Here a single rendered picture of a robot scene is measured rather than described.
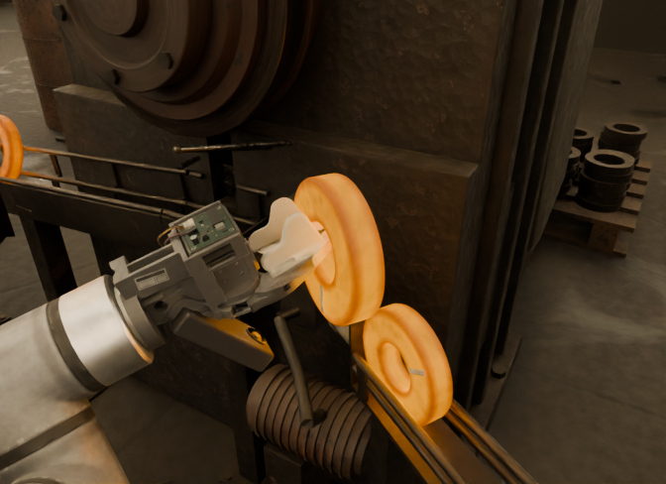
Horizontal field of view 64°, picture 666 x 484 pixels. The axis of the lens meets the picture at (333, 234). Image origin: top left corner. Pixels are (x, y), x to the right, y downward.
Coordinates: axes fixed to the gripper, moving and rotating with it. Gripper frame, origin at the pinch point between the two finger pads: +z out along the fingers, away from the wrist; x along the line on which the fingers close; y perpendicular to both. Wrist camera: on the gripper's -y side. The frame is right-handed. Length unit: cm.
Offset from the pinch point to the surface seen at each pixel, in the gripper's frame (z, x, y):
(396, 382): 2.0, 0.5, -26.8
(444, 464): 0.0, -13.8, -23.8
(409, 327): 5.0, -1.4, -16.5
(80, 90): -21, 89, 1
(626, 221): 140, 80, -123
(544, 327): 75, 56, -119
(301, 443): -12.7, 11.3, -42.6
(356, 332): 0.9, 8.1, -23.0
